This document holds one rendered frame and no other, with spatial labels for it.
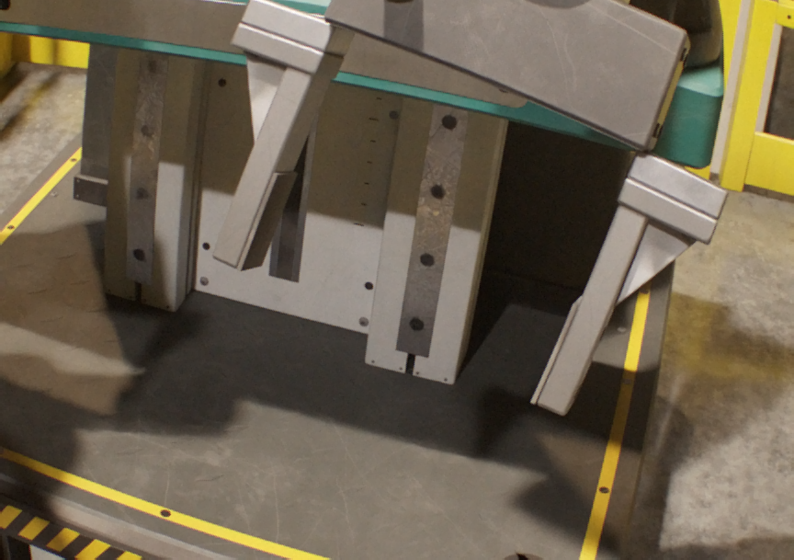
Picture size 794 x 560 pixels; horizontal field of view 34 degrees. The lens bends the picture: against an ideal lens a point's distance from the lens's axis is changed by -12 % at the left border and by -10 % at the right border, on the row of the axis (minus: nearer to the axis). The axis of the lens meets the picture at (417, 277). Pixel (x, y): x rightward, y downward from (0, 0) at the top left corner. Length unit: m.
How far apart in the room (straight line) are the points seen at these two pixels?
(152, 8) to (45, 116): 1.49
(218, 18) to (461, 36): 0.42
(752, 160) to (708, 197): 1.95
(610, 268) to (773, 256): 1.79
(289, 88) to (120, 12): 0.42
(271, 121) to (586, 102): 0.12
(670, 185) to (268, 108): 0.16
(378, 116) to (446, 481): 0.30
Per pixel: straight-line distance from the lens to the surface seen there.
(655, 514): 1.65
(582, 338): 0.52
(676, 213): 0.51
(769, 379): 1.96
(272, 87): 0.55
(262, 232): 0.55
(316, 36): 0.53
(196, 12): 0.92
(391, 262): 1.18
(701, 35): 0.89
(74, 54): 2.56
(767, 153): 2.45
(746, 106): 2.41
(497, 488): 1.12
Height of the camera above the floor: 1.02
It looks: 31 degrees down
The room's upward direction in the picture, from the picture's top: 9 degrees clockwise
